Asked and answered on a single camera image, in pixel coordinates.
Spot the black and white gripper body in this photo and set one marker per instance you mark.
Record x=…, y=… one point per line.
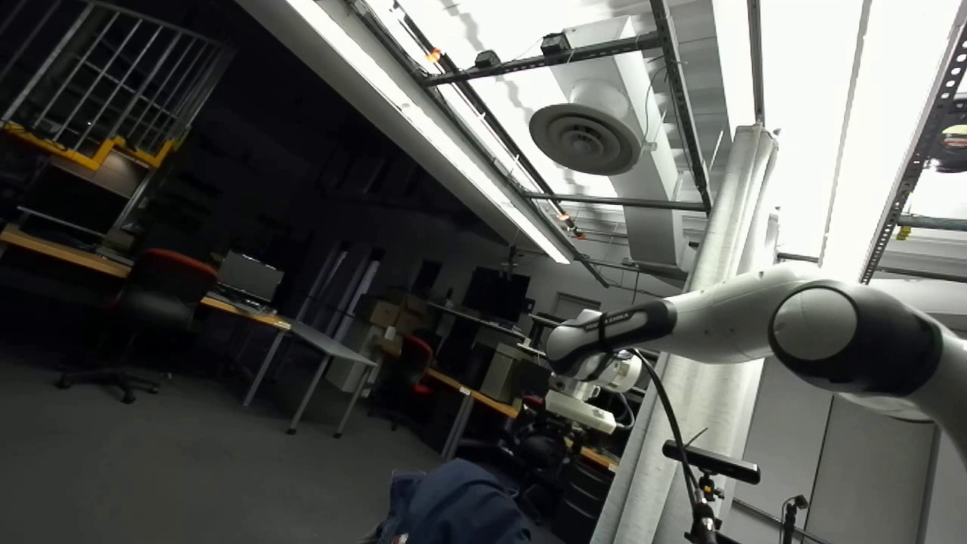
x=614, y=374

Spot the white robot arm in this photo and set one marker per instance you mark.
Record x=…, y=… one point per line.
x=848, y=339

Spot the grey folding table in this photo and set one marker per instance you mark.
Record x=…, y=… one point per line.
x=326, y=356

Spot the wooden wall workbench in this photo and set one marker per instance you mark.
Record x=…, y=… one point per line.
x=102, y=264

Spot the round ceiling vent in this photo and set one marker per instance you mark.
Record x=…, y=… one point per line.
x=584, y=141

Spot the white metal window grid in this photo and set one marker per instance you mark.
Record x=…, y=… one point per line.
x=89, y=77

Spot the black camera on stand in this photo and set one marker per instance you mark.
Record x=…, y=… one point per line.
x=701, y=471

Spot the blue denim jacket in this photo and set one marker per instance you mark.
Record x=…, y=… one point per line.
x=455, y=503

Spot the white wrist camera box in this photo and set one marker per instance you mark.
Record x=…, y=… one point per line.
x=583, y=414

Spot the red and black office chair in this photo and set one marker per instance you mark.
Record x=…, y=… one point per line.
x=158, y=296

